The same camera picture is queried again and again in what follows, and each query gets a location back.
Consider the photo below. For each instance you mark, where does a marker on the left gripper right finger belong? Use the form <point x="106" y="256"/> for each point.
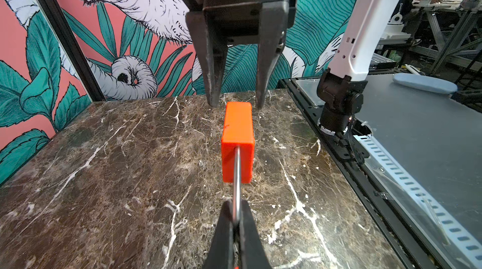
<point x="251" y="253"/>

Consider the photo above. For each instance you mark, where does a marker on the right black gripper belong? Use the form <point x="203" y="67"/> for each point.
<point x="215" y="24"/>

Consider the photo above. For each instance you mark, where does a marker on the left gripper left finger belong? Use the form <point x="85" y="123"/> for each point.
<point x="221" y="253"/>

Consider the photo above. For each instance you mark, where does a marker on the red padlock shackle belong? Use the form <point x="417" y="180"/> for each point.
<point x="238" y="146"/>

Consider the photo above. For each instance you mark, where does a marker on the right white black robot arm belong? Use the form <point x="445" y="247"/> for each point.
<point x="341" y="86"/>

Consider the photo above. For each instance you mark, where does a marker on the light blue oval pad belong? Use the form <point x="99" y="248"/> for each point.
<point x="425" y="83"/>

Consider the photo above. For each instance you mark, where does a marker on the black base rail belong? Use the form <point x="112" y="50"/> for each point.
<point x="410" y="245"/>

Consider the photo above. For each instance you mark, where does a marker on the right black frame post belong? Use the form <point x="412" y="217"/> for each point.
<point x="65" y="36"/>

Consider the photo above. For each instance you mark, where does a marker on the background metal workbench frame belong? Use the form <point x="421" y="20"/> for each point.
<point x="450" y="23"/>

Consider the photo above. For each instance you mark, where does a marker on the white slotted cable duct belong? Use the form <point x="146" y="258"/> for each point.
<point x="452" y="242"/>

